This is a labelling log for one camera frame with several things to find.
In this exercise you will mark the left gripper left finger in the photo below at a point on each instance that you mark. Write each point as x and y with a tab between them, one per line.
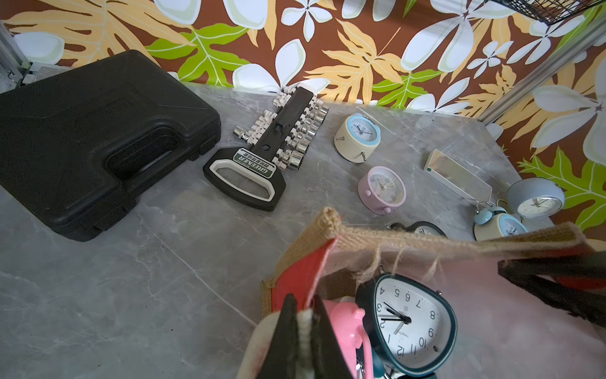
282	356

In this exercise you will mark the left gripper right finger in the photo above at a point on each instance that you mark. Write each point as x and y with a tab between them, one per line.
327	359

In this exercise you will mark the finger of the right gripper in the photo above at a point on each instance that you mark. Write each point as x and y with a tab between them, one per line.
577	303
579	272

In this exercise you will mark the pink twin-bell alarm clock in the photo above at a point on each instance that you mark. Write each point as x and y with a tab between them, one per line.
347	322

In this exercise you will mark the dark green alarm clock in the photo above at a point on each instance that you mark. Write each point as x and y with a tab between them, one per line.
411	328

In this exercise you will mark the canvas bag with red sides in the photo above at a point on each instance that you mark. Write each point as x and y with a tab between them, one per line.
504	332

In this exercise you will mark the black twin-bell alarm clock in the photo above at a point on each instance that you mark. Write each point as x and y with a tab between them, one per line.
420	228

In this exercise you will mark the lilac round alarm clock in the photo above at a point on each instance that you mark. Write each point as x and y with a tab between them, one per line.
381	190

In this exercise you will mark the grey round globe clock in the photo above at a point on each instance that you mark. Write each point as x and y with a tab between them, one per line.
535	198

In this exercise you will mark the light blue twin-bell alarm clock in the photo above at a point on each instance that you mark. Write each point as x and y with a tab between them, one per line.
494	222

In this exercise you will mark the mirror digital clock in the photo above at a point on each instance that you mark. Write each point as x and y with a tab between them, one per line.
456	178

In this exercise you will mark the cream and blue alarm clock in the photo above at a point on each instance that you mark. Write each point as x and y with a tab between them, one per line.
357	138

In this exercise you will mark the black plastic tool case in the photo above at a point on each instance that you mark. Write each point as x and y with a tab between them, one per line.
79	148

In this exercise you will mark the socket set on black rail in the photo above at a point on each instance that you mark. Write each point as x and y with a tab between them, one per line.
277	141

